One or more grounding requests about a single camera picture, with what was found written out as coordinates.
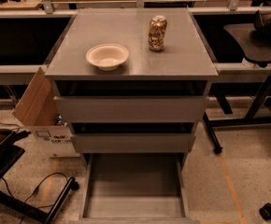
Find grey bottom drawer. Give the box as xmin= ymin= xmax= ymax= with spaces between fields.
xmin=68 ymin=153 xmax=200 ymax=224

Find grey drawer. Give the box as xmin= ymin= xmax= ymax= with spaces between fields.
xmin=68 ymin=153 xmax=200 ymax=224
xmin=54 ymin=96 xmax=207 ymax=123
xmin=71 ymin=133 xmax=195 ymax=153

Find grey drawer cabinet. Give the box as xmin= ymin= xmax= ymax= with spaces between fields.
xmin=44 ymin=7 xmax=220 ymax=170

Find grey middle drawer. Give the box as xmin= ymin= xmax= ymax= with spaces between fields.
xmin=71 ymin=133 xmax=195 ymax=153

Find grey top drawer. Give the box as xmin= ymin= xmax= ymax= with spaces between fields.
xmin=54 ymin=96 xmax=207 ymax=123

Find white paper bowl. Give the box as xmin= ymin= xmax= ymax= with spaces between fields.
xmin=86 ymin=44 xmax=129 ymax=71

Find gold soda can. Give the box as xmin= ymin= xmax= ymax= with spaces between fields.
xmin=148 ymin=15 xmax=167 ymax=51

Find cardboard box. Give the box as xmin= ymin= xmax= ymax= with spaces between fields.
xmin=13 ymin=68 xmax=78 ymax=158

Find black desk with legs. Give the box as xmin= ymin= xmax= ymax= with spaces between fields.
xmin=202 ymin=9 xmax=271 ymax=155

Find black stand left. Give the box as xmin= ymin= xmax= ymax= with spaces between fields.
xmin=0 ymin=129 xmax=79 ymax=224

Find black caster bottom right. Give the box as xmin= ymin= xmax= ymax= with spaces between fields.
xmin=259 ymin=203 xmax=271 ymax=220

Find black cable on floor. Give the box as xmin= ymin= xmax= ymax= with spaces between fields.
xmin=1 ymin=171 xmax=70 ymax=224

